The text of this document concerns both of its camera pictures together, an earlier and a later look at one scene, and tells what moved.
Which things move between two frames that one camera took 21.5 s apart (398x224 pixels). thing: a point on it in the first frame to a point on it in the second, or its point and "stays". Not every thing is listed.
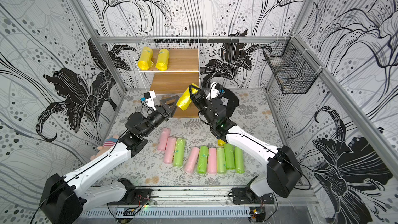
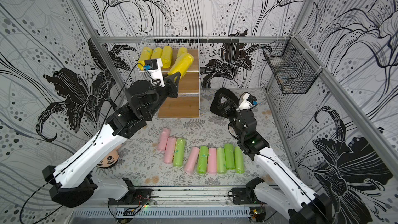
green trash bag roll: [179, 152] stays
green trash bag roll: [221, 161] stays
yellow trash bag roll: [146, 60] stays
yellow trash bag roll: [185, 99] to [166, 56]
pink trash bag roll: [163, 139] stays
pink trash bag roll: [170, 146] stays
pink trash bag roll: [192, 160] stays
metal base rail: [216, 201] stays
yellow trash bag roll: [221, 142] to [181, 51]
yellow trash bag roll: [162, 59] to [157, 53]
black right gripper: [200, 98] to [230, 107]
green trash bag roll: [239, 159] stays
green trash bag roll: [229, 156] stays
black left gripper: [173, 103] to [170, 87]
